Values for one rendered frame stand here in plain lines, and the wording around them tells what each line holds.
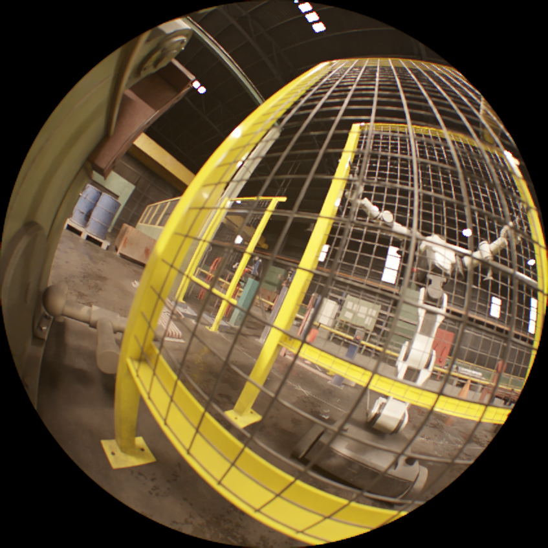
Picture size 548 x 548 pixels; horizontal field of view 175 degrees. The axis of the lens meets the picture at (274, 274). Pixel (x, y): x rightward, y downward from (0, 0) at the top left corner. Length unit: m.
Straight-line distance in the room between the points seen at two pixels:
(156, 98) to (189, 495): 1.39
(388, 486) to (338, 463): 0.24
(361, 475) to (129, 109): 1.65
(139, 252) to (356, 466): 4.51
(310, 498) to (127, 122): 1.07
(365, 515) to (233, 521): 0.45
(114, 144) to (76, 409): 0.94
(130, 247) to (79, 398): 3.80
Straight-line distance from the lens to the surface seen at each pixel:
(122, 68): 0.52
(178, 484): 0.68
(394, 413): 0.97
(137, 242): 4.34
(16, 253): 0.51
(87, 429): 0.74
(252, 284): 2.77
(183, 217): 0.34
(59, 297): 0.88
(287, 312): 0.68
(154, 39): 0.68
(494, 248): 1.44
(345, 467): 0.84
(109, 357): 0.68
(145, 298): 0.34
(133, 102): 0.94
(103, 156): 0.84
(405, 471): 0.88
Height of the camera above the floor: 0.62
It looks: 8 degrees up
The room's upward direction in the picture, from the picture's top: 24 degrees clockwise
